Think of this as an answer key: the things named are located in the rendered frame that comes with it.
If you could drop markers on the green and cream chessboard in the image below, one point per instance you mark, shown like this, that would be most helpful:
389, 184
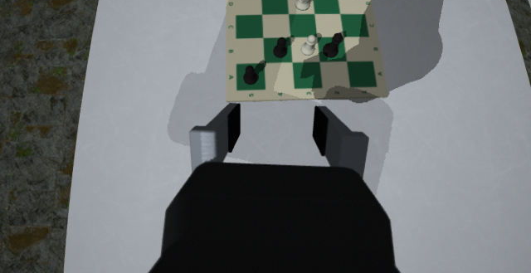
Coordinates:
253, 28

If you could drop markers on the white chess pawn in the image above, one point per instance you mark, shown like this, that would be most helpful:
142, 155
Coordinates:
308, 47

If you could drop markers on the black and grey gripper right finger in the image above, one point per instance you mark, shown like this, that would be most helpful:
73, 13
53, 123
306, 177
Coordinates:
341, 146

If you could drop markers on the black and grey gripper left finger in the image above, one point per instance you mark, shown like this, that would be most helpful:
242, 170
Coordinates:
212, 142

